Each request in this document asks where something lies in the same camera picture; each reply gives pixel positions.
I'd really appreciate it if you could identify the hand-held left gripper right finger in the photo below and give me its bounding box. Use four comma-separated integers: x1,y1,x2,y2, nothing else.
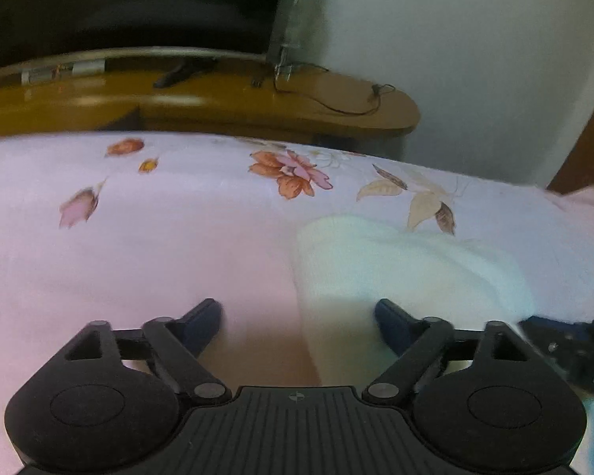
363,298,529,407

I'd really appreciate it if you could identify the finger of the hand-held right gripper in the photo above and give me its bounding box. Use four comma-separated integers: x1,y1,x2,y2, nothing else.
517,315,594,353

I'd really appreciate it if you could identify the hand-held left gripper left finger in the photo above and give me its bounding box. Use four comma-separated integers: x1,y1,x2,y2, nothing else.
62,298,233,407

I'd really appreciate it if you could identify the white knit garment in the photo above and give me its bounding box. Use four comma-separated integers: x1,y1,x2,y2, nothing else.
292,214,594,475

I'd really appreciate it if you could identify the pink floral bedsheet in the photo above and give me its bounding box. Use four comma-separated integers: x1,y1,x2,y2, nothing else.
0,131,594,475

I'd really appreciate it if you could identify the plain pink blanket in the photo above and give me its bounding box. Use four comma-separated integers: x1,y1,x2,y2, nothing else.
547,184,594,238

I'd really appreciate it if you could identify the brown wooden door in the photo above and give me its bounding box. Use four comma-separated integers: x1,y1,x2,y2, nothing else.
548,91,594,199

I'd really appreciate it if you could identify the wooden television cabinet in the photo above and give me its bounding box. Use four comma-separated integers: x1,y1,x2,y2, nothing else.
0,47,421,159

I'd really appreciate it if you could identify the silver set-top box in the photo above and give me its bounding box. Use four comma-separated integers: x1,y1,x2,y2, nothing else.
21,58,106,86

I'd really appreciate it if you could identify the clear acrylic stand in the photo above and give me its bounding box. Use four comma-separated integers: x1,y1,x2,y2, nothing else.
266,0,329,81

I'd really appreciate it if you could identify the black television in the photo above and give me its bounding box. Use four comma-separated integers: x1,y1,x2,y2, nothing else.
0,0,291,89

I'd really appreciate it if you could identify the thin black cable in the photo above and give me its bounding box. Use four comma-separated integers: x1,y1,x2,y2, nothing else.
251,61,396,116

